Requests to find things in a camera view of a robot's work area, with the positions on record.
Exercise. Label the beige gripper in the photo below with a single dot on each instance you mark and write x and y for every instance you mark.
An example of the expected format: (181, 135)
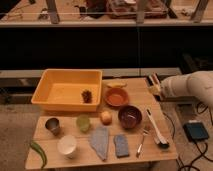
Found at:
(155, 90)

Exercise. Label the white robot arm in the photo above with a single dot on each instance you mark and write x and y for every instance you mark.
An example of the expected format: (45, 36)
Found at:
(198, 84)

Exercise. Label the green plastic cup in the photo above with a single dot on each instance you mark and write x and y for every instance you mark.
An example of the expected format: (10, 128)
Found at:
(83, 123)

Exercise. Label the white paper cup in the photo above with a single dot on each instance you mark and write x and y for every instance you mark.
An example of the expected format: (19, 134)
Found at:
(67, 146)

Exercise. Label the small metal cup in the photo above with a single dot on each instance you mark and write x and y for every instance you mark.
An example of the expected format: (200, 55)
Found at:
(53, 125)

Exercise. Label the dark brown bowl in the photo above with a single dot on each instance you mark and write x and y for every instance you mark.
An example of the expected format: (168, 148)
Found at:
(129, 117)

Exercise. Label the orange plate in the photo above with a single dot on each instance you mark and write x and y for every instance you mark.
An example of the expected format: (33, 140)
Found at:
(116, 97)

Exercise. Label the yellow banana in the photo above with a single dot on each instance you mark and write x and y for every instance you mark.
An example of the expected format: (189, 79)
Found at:
(116, 85)

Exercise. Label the metal fork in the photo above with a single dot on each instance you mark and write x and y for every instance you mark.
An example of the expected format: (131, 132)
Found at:
(145, 132)

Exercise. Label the wooden table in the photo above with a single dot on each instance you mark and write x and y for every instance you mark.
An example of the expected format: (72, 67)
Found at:
(85, 155)

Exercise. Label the black foot pedal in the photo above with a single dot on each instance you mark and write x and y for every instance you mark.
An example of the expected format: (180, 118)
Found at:
(195, 131)

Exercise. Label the yellow apple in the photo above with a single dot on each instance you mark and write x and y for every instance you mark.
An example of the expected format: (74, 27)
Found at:
(106, 118)

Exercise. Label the blue sponge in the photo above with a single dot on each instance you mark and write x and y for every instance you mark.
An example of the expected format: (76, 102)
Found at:
(121, 146)

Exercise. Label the brown pine cone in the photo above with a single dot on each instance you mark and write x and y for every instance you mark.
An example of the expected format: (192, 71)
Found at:
(87, 96)

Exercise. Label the grey cloth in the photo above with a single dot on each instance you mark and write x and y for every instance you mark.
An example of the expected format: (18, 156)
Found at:
(99, 141)

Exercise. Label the yellow plastic bin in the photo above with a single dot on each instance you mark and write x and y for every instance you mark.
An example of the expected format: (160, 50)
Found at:
(60, 90)

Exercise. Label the green chili pepper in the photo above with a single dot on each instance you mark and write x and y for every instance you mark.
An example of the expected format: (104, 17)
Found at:
(37, 148)

